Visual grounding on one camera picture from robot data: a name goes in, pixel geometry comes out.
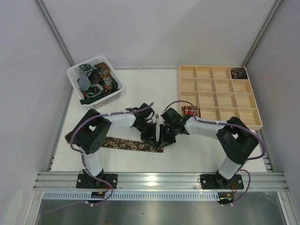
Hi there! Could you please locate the brown floral tie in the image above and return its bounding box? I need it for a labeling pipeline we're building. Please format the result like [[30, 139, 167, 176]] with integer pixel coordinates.
[[64, 132, 166, 153]]

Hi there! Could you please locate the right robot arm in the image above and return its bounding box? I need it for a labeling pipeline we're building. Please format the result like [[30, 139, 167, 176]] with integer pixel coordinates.
[[160, 115, 261, 180]]

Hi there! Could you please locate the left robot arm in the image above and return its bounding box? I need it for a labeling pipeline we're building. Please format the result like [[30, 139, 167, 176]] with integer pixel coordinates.
[[69, 103, 158, 180]]

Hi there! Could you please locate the rolled red patterned tie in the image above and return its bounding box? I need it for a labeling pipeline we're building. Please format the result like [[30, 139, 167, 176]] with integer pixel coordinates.
[[183, 105, 198, 116]]

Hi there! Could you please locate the wooden compartment tray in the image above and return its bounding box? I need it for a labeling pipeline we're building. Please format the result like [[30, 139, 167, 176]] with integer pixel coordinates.
[[179, 65, 263, 131]]

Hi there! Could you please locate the dark green tie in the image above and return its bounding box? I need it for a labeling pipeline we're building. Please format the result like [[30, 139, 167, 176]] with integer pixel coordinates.
[[80, 80, 119, 105]]

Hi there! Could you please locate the white plastic basket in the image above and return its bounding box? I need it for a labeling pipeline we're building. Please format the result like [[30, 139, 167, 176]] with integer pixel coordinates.
[[67, 55, 124, 107]]

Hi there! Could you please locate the brown orange patterned tie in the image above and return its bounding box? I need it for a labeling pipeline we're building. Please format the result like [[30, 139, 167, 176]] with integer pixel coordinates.
[[94, 62, 113, 89]]

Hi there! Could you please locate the grey patterned tie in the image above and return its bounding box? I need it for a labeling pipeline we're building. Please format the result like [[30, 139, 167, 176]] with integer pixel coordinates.
[[78, 64, 104, 99]]

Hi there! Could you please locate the rolled dark floral tie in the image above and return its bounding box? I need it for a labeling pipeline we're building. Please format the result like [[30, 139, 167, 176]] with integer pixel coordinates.
[[231, 67, 248, 80]]

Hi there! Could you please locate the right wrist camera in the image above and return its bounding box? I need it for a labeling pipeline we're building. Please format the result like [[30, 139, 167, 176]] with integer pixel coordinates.
[[161, 107, 182, 125]]

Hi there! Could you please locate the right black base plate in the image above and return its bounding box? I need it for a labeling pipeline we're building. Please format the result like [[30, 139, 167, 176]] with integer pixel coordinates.
[[200, 173, 244, 190]]

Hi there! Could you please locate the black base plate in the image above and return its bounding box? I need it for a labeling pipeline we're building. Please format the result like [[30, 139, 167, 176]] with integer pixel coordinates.
[[200, 173, 244, 190], [76, 173, 118, 189]]

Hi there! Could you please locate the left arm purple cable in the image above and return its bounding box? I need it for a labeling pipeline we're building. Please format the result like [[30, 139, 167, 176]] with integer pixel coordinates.
[[44, 102, 155, 213]]

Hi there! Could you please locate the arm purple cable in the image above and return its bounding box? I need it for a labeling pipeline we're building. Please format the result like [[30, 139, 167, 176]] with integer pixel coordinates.
[[162, 100, 267, 204], [44, 102, 155, 213]]

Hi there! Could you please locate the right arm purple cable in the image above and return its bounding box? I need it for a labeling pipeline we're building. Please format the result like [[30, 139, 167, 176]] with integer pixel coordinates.
[[162, 100, 267, 204]]

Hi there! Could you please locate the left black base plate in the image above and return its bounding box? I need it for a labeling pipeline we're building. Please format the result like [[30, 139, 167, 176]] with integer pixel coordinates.
[[76, 173, 118, 189]]

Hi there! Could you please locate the white slotted cable duct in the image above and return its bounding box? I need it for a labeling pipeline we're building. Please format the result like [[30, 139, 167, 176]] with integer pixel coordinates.
[[43, 191, 232, 201]]

